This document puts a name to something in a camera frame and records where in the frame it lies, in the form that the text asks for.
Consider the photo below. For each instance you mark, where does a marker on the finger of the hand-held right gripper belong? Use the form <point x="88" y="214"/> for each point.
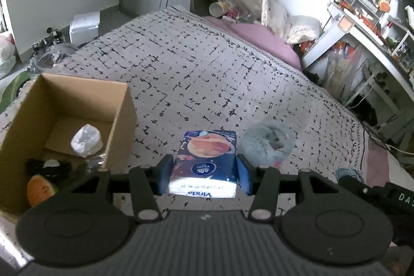
<point x="354" y="186"/>

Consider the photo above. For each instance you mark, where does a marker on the black soft item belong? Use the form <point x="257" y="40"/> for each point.
<point x="35" y="166"/>

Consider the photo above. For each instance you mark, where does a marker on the black tripod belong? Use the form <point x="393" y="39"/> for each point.
<point x="48" y="38"/>

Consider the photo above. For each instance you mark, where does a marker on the round orange ornament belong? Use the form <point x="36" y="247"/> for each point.
<point x="384" y="5"/>

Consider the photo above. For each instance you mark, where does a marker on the white plastic bags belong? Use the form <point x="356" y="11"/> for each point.
<point x="297" y="25"/>

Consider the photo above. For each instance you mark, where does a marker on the printed bag under desk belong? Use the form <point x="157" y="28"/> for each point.
<point x="339" y="69"/>

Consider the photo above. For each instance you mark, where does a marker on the blue fluffy plush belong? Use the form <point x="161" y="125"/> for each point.
<point x="349" y="173"/>

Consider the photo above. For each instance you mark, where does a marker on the blue tissue pack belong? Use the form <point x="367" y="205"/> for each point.
<point x="205" y="162"/>

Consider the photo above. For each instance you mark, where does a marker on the clear plastic wrapper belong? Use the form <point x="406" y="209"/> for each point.
<point x="90" y="162"/>

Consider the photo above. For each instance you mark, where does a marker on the orange and green plush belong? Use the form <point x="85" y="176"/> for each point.
<point x="40" y="190"/>

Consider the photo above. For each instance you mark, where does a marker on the paper cup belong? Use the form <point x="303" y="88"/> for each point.
<point x="218" y="8"/>

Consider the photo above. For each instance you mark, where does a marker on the brown cardboard box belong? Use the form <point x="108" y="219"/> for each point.
<point x="64" y="101"/>

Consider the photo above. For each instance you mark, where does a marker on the green cloth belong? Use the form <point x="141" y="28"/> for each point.
<point x="11" y="90"/>

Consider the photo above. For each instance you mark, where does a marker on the clear plastic bag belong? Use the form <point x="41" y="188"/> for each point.
<point x="56" y="56"/>

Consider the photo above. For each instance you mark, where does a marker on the white box appliance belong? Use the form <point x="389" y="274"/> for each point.
<point x="84" y="26"/>

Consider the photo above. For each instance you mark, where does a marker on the white plastic bag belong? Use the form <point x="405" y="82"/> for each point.
<point x="7" y="53"/>

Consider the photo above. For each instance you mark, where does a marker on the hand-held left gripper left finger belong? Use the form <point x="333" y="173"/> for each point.
<point x="166" y="174"/>

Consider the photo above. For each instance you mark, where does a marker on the grey fluffy plush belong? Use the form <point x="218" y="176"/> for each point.
<point x="265" y="146"/>

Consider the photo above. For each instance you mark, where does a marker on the white soft lump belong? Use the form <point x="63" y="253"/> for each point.
<point x="86" y="141"/>

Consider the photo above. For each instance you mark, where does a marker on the white desk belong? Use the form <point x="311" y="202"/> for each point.
<point x="365" y="36"/>

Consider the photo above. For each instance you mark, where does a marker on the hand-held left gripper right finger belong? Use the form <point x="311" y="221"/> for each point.
<point x="245" y="175"/>

